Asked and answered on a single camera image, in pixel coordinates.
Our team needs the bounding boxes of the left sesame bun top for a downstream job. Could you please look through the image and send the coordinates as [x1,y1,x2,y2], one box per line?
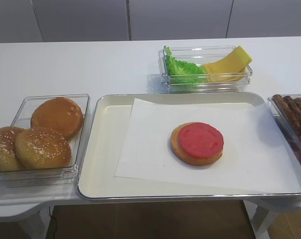
[0,126,24,172]

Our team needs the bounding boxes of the clear bun container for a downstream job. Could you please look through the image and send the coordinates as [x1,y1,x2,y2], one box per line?
[0,94,91,188]

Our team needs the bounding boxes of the yellow cheese slices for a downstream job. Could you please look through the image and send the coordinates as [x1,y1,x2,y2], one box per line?
[203,46,252,83]

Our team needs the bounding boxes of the red tomato slice on bun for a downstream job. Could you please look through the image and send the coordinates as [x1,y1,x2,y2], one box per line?
[178,122,224,159]

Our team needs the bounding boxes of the white serving tray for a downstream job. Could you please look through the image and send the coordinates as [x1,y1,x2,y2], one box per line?
[78,92,301,201]

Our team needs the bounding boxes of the clear patty tomato container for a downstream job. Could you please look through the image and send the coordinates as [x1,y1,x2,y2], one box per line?
[268,94,301,165]

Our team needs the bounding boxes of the plain brown bun half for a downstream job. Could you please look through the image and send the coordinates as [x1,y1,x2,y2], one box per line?
[30,97,84,140]

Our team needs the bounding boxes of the right sesame bun top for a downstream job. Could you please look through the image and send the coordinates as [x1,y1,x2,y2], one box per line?
[14,127,71,169]

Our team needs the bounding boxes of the white paper sheet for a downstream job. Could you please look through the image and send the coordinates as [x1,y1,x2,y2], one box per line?
[116,99,301,193]

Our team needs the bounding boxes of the green lettuce leaves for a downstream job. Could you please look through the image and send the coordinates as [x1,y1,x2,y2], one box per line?
[164,46,208,84]

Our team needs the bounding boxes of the bottom bun on tray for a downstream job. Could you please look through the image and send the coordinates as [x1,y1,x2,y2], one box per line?
[170,122,223,166]

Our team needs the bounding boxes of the clear lettuce cheese container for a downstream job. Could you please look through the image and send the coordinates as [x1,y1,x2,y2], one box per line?
[158,45,253,93]

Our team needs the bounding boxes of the sesame bun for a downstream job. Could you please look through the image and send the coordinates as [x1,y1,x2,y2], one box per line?
[0,126,24,172]
[14,127,71,169]

